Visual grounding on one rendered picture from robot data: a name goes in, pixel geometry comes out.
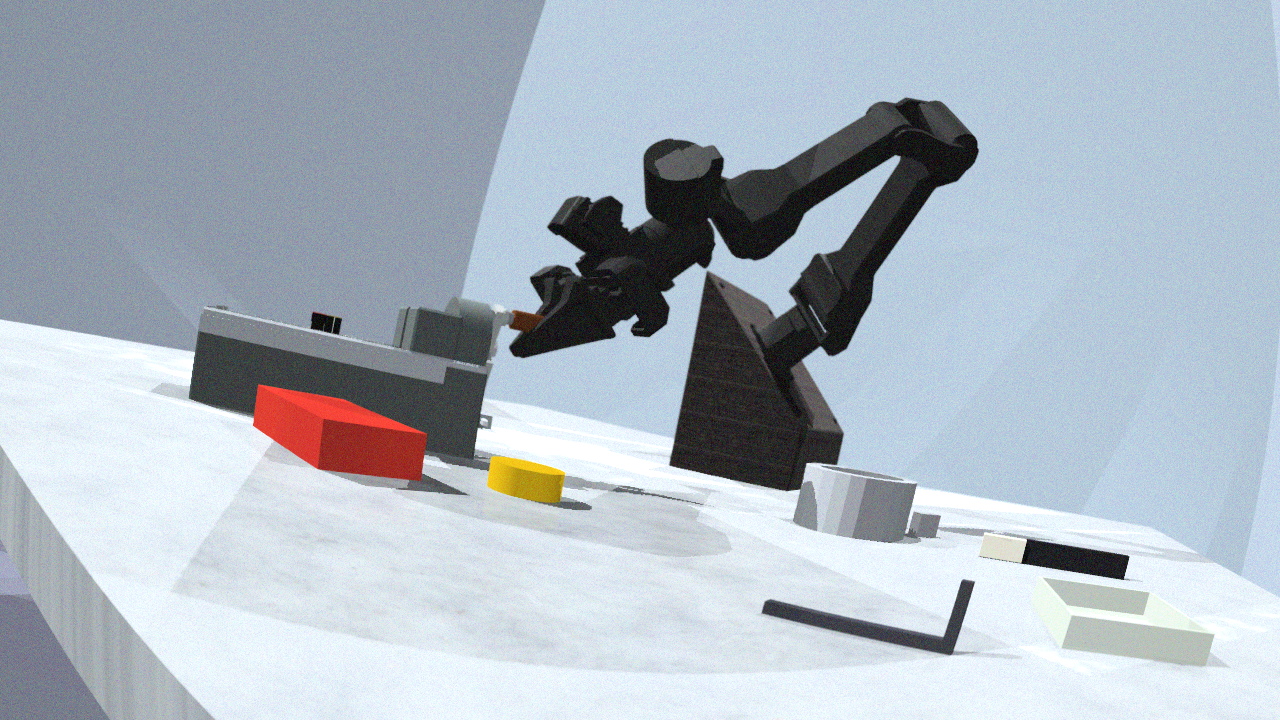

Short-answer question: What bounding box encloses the grey cylinder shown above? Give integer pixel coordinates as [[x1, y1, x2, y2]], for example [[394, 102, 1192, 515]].
[[794, 462, 916, 542]]

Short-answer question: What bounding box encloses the dark grey l-shaped bar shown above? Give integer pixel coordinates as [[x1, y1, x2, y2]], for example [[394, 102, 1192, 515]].
[[762, 579, 975, 656]]

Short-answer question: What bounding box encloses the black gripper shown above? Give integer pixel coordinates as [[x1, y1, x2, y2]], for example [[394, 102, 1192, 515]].
[[509, 227, 677, 357]]

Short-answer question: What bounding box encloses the red rectangular block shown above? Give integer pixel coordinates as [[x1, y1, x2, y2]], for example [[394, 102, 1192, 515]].
[[253, 386, 428, 480]]

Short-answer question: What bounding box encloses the yellow short cylinder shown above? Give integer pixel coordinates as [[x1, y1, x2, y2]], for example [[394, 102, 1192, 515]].
[[486, 457, 564, 503]]

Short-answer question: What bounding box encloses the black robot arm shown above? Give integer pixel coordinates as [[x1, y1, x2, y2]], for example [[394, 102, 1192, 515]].
[[547, 97, 979, 380]]

